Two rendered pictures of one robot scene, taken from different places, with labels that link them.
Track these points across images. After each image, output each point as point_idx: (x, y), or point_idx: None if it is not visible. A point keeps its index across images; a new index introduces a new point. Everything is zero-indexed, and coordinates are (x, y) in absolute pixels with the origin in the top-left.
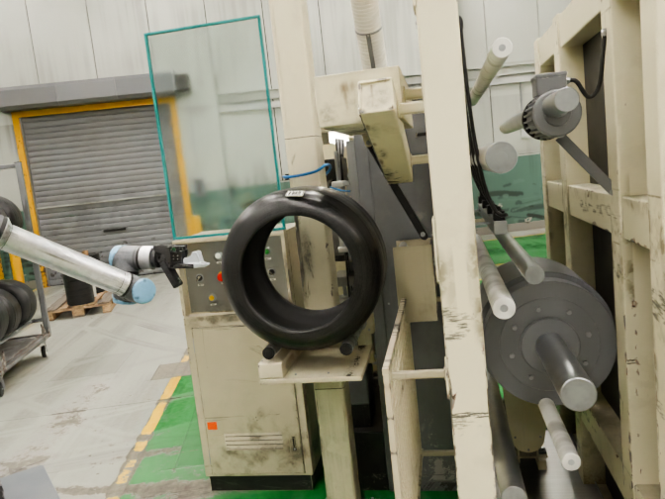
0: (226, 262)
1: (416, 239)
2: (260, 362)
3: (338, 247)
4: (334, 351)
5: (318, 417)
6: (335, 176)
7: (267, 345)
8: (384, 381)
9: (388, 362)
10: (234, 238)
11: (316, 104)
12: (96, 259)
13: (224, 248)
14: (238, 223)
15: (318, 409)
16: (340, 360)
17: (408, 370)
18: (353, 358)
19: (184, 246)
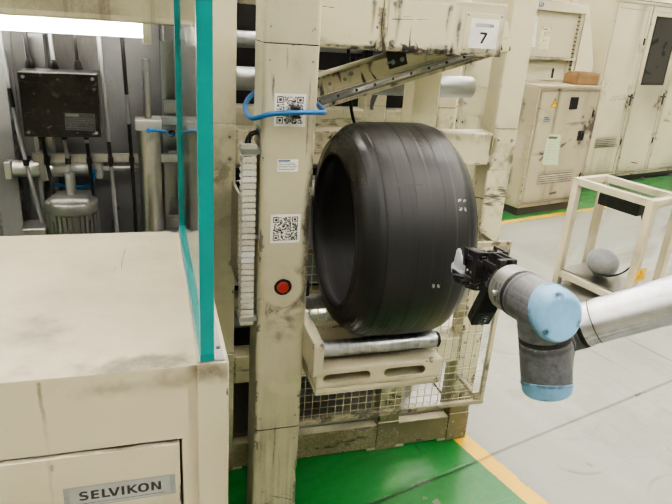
0: (477, 238)
1: (235, 186)
2: (437, 356)
3: None
4: None
5: (296, 459)
6: (101, 110)
7: (426, 336)
8: (510, 249)
9: (499, 240)
10: (475, 200)
11: (501, 32)
12: (644, 283)
13: (471, 221)
14: (468, 179)
15: (297, 448)
16: (352, 335)
17: (494, 240)
18: (342, 328)
19: (475, 247)
